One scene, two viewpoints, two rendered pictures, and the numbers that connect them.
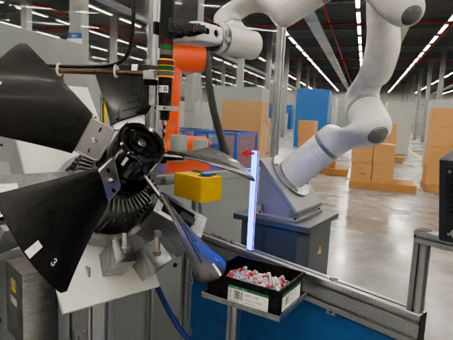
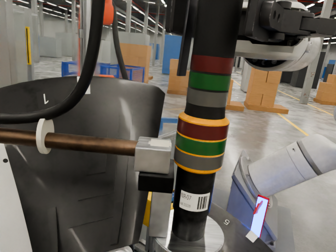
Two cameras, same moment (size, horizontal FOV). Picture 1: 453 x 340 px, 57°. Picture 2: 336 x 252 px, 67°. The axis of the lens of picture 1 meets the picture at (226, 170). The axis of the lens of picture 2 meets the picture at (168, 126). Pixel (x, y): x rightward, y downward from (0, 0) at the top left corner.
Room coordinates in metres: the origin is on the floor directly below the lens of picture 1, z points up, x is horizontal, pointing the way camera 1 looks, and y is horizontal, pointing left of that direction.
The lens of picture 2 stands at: (0.89, 0.24, 1.47)
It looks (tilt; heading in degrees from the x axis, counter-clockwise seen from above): 16 degrees down; 347
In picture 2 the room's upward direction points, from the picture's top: 6 degrees clockwise
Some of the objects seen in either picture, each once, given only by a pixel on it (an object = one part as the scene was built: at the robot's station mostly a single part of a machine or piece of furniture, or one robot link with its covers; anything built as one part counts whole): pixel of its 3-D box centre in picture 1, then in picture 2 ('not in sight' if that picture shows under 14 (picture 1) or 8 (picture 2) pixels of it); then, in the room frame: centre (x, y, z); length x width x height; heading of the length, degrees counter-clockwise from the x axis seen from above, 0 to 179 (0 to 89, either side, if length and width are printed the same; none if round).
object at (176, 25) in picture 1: (183, 25); (282, 18); (1.07, 0.12, 1.51); 0.07 x 0.03 x 0.03; 133
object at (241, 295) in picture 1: (255, 283); not in sight; (1.10, -0.09, 0.85); 0.22 x 0.17 x 0.07; 58
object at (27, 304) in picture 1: (29, 299); not in sight; (1.17, 0.56, 0.73); 0.15 x 0.09 x 0.22; 43
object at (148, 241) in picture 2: (196, 214); (152, 234); (1.55, 0.11, 0.92); 0.03 x 0.03 x 0.12; 43
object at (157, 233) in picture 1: (157, 242); not in sight; (1.04, 0.17, 0.96); 0.02 x 0.02 x 0.06
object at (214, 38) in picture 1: (199, 34); (258, 32); (1.16, 0.09, 1.50); 0.11 x 0.10 x 0.07; 133
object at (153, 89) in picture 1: (161, 90); (182, 195); (1.09, 0.17, 1.35); 0.09 x 0.07 x 0.10; 78
